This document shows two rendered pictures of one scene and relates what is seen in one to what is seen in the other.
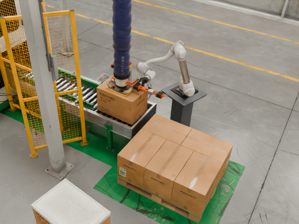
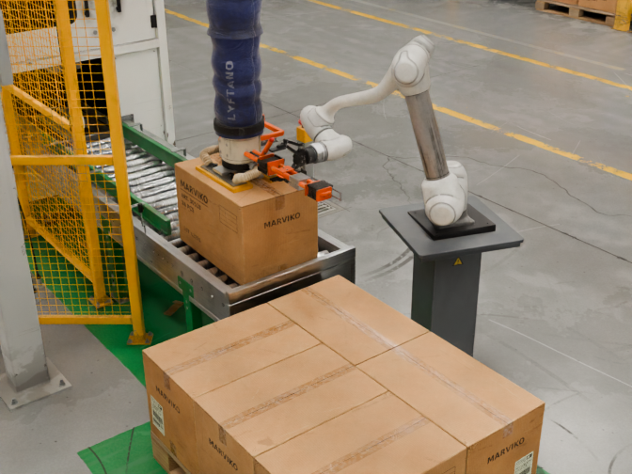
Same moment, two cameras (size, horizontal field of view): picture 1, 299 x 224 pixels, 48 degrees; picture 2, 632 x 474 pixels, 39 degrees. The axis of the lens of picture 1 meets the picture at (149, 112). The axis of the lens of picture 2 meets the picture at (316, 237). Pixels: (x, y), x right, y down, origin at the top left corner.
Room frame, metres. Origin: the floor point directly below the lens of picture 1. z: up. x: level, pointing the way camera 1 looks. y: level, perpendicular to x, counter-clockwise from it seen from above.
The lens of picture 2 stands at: (0.60, -1.52, 2.52)
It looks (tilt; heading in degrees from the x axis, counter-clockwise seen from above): 27 degrees down; 26
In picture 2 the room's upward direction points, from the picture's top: straight up
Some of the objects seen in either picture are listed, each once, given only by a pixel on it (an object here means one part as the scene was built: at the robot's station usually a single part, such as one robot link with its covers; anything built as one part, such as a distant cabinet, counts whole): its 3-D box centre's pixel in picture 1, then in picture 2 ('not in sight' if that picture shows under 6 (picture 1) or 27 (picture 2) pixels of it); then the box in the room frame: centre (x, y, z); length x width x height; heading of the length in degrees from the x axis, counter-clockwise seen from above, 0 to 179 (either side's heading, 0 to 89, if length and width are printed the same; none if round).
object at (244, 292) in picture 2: (143, 117); (293, 274); (3.71, 0.07, 0.58); 0.70 x 0.03 x 0.06; 152
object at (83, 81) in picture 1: (72, 74); (177, 156); (4.65, 1.30, 0.60); 1.60 x 0.10 x 0.09; 62
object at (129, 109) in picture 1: (122, 99); (245, 213); (3.86, 0.40, 0.75); 0.60 x 0.40 x 0.40; 61
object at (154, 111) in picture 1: (143, 122); (293, 293); (3.71, 0.07, 0.48); 0.70 x 0.03 x 0.15; 152
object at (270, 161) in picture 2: (137, 86); (271, 164); (3.74, 0.19, 1.08); 0.10 x 0.08 x 0.06; 152
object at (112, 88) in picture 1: (117, 90); (223, 173); (3.77, 0.45, 0.97); 0.34 x 0.10 x 0.05; 62
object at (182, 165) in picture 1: (175, 160); (334, 417); (3.13, -0.39, 0.34); 1.20 x 1.00 x 0.40; 62
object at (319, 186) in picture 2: (159, 95); (318, 191); (3.57, -0.12, 1.08); 0.08 x 0.07 x 0.05; 62
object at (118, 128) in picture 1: (65, 105); (113, 220); (3.96, 1.26, 0.50); 2.31 x 0.05 x 0.19; 62
